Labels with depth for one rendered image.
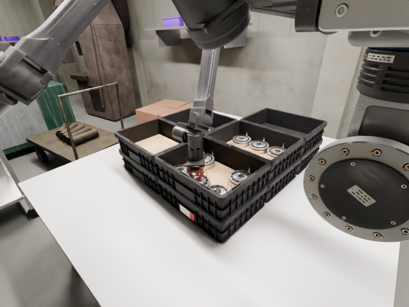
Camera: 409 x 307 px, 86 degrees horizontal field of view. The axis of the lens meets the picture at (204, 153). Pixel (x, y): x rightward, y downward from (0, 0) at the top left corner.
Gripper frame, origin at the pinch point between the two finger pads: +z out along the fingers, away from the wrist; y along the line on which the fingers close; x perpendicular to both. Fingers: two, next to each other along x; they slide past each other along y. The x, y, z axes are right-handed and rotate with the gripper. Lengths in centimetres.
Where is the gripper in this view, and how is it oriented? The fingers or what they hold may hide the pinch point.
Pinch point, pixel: (196, 176)
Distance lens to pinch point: 89.0
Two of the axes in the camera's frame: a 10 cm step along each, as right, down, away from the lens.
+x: 10.0, -0.1, -0.1
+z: 0.2, 8.7, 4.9
